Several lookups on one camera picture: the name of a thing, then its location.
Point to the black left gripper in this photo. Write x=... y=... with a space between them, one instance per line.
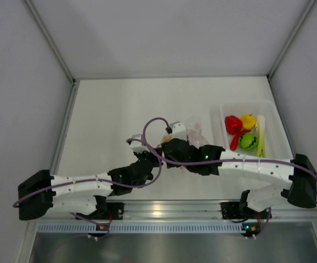
x=156 y=161

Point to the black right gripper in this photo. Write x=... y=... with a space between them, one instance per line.
x=171 y=165

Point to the clear polka dot zip bag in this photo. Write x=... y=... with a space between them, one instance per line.
x=195 y=138

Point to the red toy chili pepper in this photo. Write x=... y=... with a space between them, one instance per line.
x=234 y=143

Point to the green toy pepper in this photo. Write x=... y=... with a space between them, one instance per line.
x=248 y=142

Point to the yellow toy pear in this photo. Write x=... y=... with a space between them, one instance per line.
x=248 y=121

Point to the pale green toy celery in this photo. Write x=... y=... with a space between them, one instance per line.
x=260 y=131

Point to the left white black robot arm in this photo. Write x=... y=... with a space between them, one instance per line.
x=45 y=194

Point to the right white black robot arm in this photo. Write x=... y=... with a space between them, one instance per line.
x=287 y=181

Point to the white plastic basket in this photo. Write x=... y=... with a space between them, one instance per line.
x=276 y=142

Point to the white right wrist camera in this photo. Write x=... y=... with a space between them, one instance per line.
x=179 y=131

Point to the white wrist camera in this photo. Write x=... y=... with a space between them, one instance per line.
x=179 y=131
x=136 y=144

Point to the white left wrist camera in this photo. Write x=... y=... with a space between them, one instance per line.
x=136 y=144

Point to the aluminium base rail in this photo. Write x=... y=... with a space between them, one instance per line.
x=206 y=210

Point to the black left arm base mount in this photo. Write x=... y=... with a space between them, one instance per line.
x=106 y=211

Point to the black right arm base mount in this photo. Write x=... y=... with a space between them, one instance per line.
x=239 y=211

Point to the slotted white cable duct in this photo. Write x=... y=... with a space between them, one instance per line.
x=132 y=227

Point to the aluminium frame post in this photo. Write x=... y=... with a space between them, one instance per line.
x=36 y=17

